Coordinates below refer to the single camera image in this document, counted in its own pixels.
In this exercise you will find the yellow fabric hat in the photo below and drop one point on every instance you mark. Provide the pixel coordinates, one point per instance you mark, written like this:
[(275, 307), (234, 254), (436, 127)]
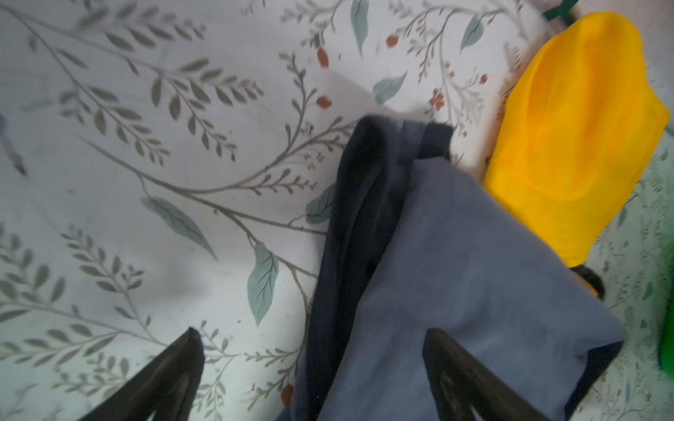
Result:
[(577, 134)]

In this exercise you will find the grey blue tank top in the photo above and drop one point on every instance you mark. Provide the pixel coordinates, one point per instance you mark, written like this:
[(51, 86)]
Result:
[(414, 244)]

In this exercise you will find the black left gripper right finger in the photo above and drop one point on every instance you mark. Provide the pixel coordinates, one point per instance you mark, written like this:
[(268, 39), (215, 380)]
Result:
[(464, 389)]

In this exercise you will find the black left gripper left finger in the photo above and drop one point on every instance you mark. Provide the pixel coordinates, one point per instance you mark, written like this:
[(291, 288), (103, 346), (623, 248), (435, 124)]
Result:
[(164, 390)]

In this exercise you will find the green plastic basket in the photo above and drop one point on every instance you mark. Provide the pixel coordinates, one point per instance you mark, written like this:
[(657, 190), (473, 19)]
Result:
[(666, 350)]

